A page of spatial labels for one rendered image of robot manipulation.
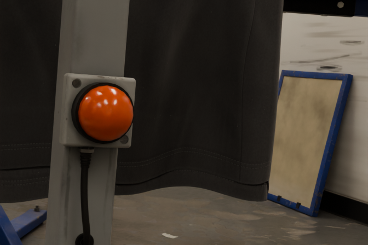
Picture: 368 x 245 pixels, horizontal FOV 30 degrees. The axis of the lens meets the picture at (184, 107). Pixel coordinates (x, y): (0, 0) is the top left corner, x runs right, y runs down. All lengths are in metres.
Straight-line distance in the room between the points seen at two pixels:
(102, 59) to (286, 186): 3.35
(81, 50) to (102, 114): 0.06
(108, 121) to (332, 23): 3.40
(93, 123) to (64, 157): 0.05
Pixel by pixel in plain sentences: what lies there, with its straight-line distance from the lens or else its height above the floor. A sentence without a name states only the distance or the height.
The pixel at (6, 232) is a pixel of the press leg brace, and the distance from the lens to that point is 1.99.
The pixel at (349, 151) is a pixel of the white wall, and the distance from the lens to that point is 3.63.
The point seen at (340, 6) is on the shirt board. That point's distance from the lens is 1.95.
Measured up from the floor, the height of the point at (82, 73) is 0.68.
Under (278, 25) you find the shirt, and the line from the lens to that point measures 0.89.
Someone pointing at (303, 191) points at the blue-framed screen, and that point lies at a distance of 3.68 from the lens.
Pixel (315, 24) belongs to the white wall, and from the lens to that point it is 3.95.
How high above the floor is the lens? 0.68
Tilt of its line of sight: 3 degrees down
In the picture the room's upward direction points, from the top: 5 degrees clockwise
